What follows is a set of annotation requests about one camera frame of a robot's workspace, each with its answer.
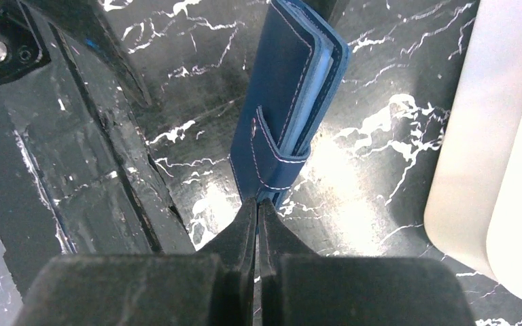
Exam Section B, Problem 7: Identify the blue leather card holder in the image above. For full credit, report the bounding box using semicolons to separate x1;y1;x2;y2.
230;1;349;206

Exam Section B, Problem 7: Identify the white oblong plastic tray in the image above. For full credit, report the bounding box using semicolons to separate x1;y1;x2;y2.
424;1;522;299

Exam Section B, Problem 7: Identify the black marbled table mat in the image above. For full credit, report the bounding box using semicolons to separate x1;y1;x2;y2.
13;0;522;326

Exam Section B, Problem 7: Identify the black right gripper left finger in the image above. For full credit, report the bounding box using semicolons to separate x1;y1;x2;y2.
15;198;257;325

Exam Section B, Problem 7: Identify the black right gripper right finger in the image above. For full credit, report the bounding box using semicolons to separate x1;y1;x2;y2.
258;200;474;325

